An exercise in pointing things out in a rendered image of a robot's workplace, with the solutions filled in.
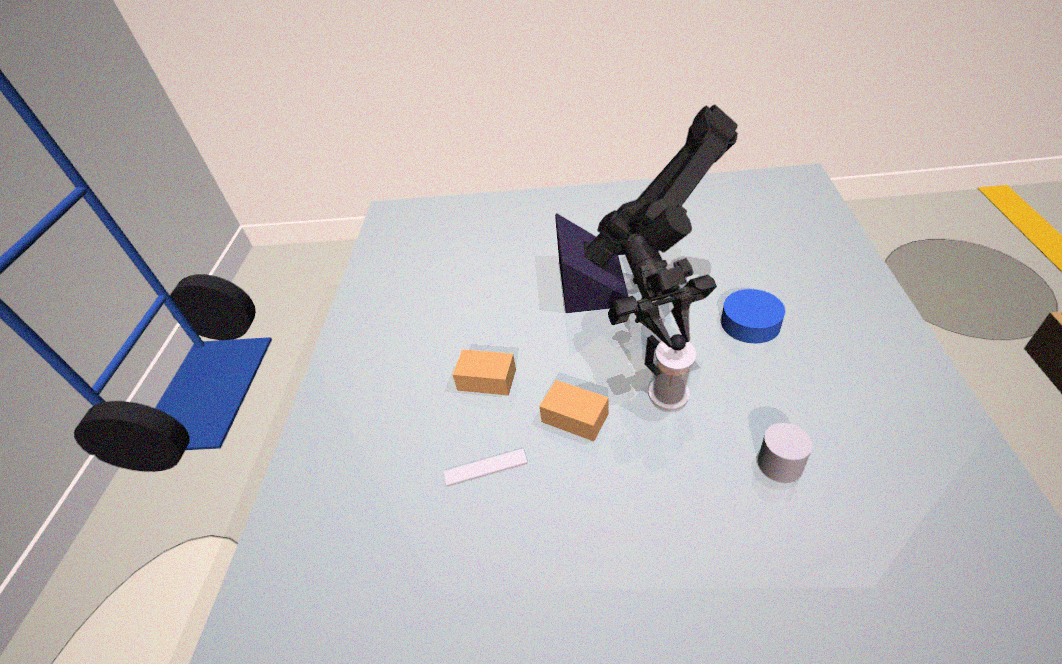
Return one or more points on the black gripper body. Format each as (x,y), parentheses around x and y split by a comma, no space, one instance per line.
(621,309)

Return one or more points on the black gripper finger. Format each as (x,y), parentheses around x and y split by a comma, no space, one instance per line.
(681,313)
(650,318)

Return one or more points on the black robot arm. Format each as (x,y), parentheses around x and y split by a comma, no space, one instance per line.
(656,220)

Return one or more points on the french press with black handle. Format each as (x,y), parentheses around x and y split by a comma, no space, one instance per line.
(672,371)

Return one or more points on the orange block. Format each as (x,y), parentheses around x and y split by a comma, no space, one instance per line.
(484,372)
(575,410)

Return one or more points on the blue short cylinder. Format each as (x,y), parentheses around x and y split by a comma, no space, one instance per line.
(752,316)

